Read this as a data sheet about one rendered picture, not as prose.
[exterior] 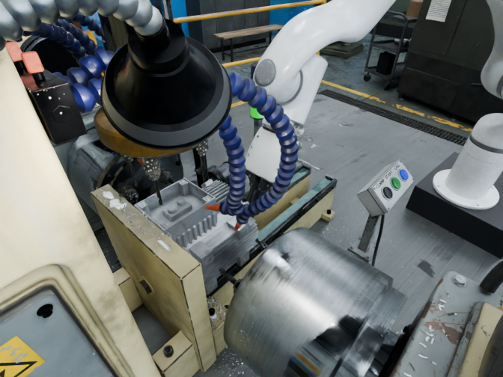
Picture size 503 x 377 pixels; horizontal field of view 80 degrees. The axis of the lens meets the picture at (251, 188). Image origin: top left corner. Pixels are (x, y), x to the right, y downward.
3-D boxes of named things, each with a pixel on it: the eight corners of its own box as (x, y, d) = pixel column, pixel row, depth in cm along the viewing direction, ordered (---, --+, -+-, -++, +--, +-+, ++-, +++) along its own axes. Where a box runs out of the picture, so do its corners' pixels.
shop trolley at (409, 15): (429, 84, 435) (459, 3, 373) (381, 93, 408) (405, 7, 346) (402, 73, 473) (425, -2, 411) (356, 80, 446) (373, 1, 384)
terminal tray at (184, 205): (171, 258, 56) (165, 231, 52) (141, 230, 62) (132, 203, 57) (219, 224, 63) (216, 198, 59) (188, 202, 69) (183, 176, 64)
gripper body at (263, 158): (308, 138, 64) (289, 185, 67) (272, 123, 69) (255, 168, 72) (292, 133, 58) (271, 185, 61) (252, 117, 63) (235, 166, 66)
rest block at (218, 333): (215, 357, 68) (211, 331, 61) (196, 336, 72) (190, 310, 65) (234, 338, 72) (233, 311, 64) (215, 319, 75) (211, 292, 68)
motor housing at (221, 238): (195, 316, 64) (183, 258, 52) (146, 265, 74) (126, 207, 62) (258, 259, 75) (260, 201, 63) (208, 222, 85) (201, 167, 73)
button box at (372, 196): (371, 218, 75) (389, 212, 70) (355, 194, 75) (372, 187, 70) (399, 186, 84) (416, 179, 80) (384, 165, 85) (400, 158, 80)
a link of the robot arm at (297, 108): (288, 119, 57) (310, 127, 64) (316, 48, 53) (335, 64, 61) (256, 107, 61) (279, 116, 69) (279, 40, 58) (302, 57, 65)
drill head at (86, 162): (130, 265, 74) (98, 185, 59) (63, 194, 96) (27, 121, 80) (207, 214, 89) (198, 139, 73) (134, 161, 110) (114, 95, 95)
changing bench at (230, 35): (275, 48, 592) (276, 24, 566) (286, 51, 572) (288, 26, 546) (215, 61, 525) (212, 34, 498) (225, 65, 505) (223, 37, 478)
